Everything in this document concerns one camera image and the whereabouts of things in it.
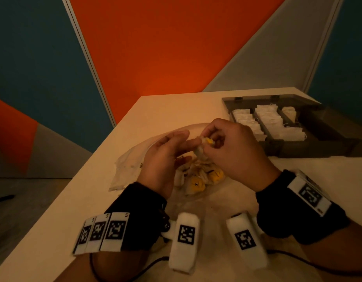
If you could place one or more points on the person's right hand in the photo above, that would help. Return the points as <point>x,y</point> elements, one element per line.
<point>242,155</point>

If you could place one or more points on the person's left hand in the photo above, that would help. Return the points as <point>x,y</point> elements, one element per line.
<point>160,167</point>

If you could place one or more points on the clear plastic bag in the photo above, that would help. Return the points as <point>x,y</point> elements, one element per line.
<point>125,170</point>

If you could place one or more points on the tea bag with yellow tag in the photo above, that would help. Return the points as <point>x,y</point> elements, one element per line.
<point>209,141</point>

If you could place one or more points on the pile of paper tea bags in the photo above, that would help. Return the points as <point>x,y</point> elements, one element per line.
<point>195,185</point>

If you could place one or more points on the dark compartment organizer box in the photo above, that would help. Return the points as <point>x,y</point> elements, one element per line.
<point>324,140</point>

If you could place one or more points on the person's right forearm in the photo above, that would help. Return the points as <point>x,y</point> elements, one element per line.
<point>339,255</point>

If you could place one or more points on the person's left forearm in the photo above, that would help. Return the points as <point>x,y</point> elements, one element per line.
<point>110,267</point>

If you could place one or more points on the black rod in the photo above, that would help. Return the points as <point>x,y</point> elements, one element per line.
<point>3,199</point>

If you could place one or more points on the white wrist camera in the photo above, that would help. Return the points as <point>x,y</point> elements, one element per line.
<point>184,255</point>
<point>251,258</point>

